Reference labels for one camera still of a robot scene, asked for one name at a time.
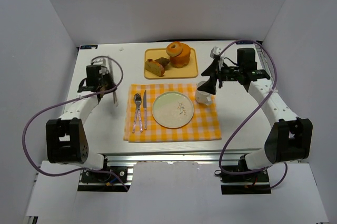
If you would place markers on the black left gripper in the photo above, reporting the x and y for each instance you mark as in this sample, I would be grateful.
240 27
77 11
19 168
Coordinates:
106 84

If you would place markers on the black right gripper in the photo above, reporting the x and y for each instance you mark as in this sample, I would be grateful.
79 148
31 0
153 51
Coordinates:
216 74

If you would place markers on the orange ring donut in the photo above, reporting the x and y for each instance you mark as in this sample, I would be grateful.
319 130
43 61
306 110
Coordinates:
174 49

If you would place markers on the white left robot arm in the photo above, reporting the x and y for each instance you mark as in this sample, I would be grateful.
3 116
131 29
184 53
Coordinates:
65 137

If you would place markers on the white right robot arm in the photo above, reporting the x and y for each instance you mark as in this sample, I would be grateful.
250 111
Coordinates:
290 136

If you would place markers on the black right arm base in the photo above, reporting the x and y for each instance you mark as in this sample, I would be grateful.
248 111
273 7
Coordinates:
251 184

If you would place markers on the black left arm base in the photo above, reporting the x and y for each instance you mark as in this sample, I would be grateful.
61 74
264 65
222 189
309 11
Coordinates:
97 182

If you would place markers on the sliced loaf bread piece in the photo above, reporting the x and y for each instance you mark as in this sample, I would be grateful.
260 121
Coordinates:
154 67

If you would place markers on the white ceramic mug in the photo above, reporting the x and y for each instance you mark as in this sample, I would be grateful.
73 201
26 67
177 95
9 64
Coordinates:
202 97

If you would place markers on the yellow plastic tray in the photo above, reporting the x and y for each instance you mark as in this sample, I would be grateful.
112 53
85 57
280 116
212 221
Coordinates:
189 71

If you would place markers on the blue label sticker left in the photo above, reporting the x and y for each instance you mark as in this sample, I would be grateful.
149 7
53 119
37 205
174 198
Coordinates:
83 47

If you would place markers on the blue label sticker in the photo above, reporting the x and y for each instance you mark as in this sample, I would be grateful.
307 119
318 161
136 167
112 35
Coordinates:
83 47
244 42

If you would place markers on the tall orange round cake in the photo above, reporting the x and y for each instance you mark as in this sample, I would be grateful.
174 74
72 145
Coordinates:
183 58

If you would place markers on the blue label sticker right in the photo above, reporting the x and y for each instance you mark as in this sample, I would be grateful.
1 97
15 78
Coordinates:
244 42

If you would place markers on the small dark brown pastry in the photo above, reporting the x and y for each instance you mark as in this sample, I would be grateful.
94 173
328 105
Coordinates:
163 61

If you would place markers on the pale green ceramic plate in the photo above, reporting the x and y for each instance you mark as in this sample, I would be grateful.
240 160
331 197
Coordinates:
172 110

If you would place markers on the yellow checkered cloth placemat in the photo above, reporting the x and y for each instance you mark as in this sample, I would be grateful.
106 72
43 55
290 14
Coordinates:
203 126

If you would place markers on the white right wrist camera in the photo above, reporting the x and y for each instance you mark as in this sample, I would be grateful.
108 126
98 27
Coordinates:
215 51

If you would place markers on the spoon with pink handle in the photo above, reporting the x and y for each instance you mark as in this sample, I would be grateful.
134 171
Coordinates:
135 117

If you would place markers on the knife with pink handle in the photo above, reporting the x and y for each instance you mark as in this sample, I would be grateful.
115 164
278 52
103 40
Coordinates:
145 109

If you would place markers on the aluminium table frame rail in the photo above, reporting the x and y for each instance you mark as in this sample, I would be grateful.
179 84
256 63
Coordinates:
158 158

